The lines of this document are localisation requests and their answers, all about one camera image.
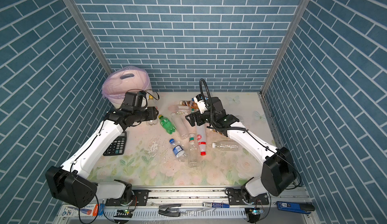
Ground brown coffee bottle back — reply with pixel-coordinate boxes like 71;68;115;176
179;100;199;109

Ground clear bottle blue cap label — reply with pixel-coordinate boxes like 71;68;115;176
169;138;187;162

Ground white bottle red cap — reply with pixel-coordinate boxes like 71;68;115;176
196;124;207;156

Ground white red blue box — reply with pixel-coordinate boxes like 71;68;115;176
58;204;104;217

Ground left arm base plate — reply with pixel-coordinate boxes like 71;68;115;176
105;189;150;206

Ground white slotted cable duct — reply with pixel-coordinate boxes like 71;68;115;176
104;208;247;221

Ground black calculator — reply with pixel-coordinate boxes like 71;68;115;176
103;131;127;157

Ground black pliers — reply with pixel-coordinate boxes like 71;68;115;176
158;204;181;217

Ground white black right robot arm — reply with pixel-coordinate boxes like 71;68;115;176
185;95;296;202

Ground green soda bottle yellow cap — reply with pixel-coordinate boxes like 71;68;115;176
158;115;176;134

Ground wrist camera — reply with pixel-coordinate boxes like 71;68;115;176
194;94;209;114
121;91;146;111

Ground blue black hand tool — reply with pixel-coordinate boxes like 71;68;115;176
276;201;315;215

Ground cream bin with pink liner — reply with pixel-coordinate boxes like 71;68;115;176
102;66;152;109

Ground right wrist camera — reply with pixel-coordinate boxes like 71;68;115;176
194;94;209;114

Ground clear bottle green white cap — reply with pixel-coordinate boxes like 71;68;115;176
188;133;199;168

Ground long clear plastic bottle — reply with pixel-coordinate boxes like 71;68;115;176
171;112;188;139

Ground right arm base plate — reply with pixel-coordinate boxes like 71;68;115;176
224;187;270;205

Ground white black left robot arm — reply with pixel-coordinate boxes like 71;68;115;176
45;107;159;208

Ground clear bottle red label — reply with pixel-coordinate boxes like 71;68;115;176
146;95;158;126

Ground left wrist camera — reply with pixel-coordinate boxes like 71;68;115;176
121;91;146;111

